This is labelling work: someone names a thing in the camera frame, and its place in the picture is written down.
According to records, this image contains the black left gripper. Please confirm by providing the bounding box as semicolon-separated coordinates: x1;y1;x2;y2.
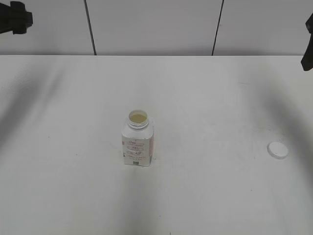
0;1;33;35

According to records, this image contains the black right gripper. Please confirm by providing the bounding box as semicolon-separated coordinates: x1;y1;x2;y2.
301;14;313;71

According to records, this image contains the white round bottle cap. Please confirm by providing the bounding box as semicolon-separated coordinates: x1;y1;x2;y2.
267;141;289;160

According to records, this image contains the white square plastic bottle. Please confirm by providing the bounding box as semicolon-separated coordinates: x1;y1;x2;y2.
121;110;154;166

